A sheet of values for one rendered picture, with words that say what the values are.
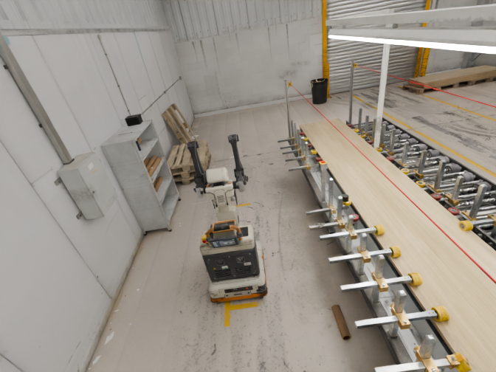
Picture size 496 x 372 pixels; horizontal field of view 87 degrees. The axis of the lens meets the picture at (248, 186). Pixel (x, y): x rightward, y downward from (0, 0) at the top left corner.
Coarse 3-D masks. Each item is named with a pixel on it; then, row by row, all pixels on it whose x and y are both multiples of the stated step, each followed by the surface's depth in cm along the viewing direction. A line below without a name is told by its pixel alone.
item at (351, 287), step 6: (408, 276) 175; (366, 282) 176; (372, 282) 175; (390, 282) 173; (396, 282) 173; (402, 282) 174; (408, 282) 173; (342, 288) 175; (348, 288) 174; (354, 288) 174; (360, 288) 175; (366, 288) 175
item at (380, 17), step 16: (352, 16) 274; (368, 16) 192; (384, 16) 172; (400, 16) 156; (416, 16) 142; (432, 16) 131; (448, 16) 121; (464, 16) 113; (480, 16) 106; (384, 48) 294; (384, 64) 300; (384, 80) 310; (384, 96) 319
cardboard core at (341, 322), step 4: (332, 308) 258; (336, 308) 256; (336, 312) 252; (340, 312) 252; (336, 316) 250; (340, 316) 248; (336, 320) 249; (340, 320) 245; (344, 320) 245; (340, 324) 242; (344, 324) 241; (340, 328) 240; (344, 328) 238; (340, 332) 239; (344, 332) 235; (348, 332) 235; (344, 336) 234; (348, 336) 237
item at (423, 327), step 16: (336, 192) 312; (352, 208) 265; (368, 240) 236; (384, 256) 210; (384, 272) 214; (400, 288) 191; (416, 304) 172; (416, 320) 176; (432, 352) 163; (448, 352) 147; (448, 368) 149
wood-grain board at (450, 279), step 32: (320, 128) 436; (352, 160) 330; (384, 160) 317; (352, 192) 274; (384, 192) 265; (416, 192) 257; (384, 224) 227; (416, 224) 221; (448, 224) 215; (416, 256) 194; (448, 256) 190; (480, 256) 186; (416, 288) 173; (448, 288) 170; (480, 288) 166; (448, 320) 153; (480, 320) 150; (480, 352) 138
